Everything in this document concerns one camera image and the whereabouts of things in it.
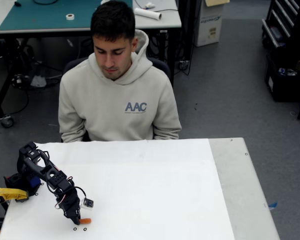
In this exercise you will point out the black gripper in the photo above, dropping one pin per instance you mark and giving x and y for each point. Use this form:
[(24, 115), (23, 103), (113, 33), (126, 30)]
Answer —
[(70, 211)]

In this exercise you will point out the orange cylindrical stick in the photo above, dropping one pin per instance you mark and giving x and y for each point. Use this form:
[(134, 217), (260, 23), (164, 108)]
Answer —
[(85, 220)]

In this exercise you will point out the black robot arm with base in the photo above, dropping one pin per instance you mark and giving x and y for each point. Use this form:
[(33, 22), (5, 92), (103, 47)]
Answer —
[(43, 172)]

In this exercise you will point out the yellow bar clamp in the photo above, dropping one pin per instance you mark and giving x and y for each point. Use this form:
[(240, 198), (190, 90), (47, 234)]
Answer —
[(10, 193)]

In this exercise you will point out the large white paper sheet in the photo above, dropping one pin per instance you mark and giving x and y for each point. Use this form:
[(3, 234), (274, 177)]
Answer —
[(140, 187)]

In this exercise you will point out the man in beige hoodie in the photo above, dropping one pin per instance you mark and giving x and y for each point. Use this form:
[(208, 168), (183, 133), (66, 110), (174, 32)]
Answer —
[(115, 107)]

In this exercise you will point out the white paper scrap on floor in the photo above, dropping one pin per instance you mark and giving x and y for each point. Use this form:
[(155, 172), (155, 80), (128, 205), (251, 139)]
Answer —
[(38, 81)]

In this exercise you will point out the black office chair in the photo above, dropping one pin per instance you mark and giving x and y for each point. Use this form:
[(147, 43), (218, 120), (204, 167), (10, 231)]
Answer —
[(162, 66)]

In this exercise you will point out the white tape roll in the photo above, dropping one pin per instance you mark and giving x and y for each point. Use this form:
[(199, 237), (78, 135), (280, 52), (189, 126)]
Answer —
[(70, 16)]

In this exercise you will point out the blue tape scrap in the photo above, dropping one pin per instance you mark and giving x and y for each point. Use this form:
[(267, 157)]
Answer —
[(273, 205)]

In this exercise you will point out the green cutting mat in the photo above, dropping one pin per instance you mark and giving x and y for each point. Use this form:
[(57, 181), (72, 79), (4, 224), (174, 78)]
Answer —
[(40, 15)]

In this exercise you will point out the grey workbench with black legs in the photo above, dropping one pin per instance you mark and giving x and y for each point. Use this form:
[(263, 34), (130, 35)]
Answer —
[(160, 21)]

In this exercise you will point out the white paper roll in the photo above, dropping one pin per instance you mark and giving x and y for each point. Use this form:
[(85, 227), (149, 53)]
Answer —
[(147, 13)]

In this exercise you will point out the crumpled clear plastic wrap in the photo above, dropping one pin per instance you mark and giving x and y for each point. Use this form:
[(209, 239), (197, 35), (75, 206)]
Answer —
[(104, 1)]

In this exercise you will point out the small crumpled white object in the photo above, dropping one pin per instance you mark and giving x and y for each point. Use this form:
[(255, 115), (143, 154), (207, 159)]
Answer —
[(149, 5)]

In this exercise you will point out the white cardboard box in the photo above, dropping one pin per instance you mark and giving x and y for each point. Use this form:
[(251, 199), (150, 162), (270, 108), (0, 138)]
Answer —
[(210, 25)]

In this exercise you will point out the black storage bin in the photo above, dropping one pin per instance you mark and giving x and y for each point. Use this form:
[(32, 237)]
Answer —
[(282, 87)]

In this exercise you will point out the manila folder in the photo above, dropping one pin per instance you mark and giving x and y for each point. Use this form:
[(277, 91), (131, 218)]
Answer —
[(216, 2)]

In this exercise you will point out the black tool cabinet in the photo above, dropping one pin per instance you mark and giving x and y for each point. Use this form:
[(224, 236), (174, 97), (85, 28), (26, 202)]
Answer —
[(280, 22)]

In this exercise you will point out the small white camera module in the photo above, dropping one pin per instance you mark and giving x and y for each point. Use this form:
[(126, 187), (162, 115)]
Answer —
[(87, 203)]

